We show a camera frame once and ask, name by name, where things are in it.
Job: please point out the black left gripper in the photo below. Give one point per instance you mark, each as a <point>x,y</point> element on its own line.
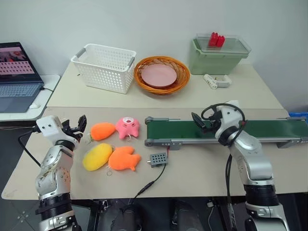
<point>74,134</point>

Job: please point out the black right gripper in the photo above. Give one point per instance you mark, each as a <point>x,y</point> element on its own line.
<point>213,122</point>

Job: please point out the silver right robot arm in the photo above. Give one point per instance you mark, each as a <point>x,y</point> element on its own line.
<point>255,163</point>

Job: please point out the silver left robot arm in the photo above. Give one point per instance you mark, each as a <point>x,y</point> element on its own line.
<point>53,173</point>

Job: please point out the green conveyor belt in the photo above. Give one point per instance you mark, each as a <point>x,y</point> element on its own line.
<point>173,131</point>

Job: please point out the orange carrot plush toy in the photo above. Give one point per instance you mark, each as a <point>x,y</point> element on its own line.
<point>102,132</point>

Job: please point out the yellow plush toy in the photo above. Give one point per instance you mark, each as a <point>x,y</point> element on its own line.
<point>96,157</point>

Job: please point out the white ribbed plastic piece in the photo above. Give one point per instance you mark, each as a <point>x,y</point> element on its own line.
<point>210,81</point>

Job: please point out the white computer mouse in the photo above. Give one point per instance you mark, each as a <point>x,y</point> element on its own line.
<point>34,106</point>

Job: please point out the white side table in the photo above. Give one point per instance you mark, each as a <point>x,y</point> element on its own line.
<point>49,83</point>

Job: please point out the pink octopus plush toy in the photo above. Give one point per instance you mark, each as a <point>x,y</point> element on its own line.
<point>127,127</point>

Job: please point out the orange wicker basket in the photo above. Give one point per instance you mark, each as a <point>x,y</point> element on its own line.
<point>184,72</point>

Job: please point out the grey perforated control box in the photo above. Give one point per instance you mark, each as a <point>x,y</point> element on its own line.
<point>157,160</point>

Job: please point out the orange fish plush toy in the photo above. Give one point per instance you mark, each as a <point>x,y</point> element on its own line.
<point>122,160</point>

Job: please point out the green plastic bin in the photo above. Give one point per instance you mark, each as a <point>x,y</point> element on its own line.
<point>211,63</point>

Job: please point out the white perforated plastic basket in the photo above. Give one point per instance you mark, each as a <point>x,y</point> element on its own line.
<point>103,69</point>

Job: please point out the pink plate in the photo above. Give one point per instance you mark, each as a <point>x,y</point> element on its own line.
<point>158,75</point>

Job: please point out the grey laptop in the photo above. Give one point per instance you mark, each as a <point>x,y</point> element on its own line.
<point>16,92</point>

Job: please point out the red plastic blocks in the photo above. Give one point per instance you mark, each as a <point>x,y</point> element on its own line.
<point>216,39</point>

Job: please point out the clear plastic box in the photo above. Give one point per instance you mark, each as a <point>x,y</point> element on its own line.
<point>237,45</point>

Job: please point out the dark rounded shape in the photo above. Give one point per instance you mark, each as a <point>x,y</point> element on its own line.
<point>186,217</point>
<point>127,220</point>

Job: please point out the blue crate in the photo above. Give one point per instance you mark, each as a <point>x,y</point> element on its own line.
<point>298,114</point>

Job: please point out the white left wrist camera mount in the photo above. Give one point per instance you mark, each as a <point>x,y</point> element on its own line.
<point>50,128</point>

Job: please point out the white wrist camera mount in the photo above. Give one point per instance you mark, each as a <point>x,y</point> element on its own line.
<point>229,115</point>
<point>50,128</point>

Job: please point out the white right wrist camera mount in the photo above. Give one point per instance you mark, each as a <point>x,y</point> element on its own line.
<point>229,115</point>

